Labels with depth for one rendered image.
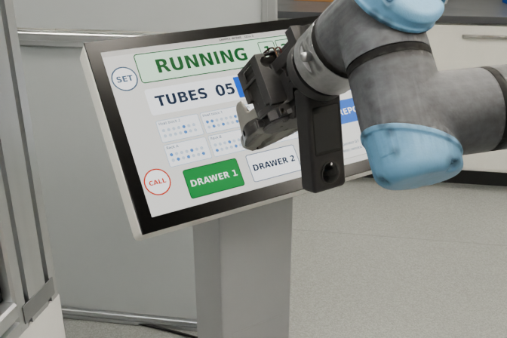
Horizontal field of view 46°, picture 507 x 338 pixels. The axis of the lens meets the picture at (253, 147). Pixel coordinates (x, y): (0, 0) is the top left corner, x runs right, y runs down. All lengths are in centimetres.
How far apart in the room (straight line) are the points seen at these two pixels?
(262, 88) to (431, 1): 23
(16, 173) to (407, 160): 41
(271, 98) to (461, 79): 22
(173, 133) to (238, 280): 35
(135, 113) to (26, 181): 27
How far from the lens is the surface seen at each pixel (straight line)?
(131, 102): 92
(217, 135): 94
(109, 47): 96
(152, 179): 89
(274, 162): 97
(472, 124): 51
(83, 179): 201
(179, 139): 92
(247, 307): 119
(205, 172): 91
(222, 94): 98
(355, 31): 52
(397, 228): 284
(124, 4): 177
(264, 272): 117
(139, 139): 90
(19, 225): 70
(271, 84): 66
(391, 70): 50
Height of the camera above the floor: 140
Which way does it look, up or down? 23 degrees down
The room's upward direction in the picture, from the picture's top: straight up
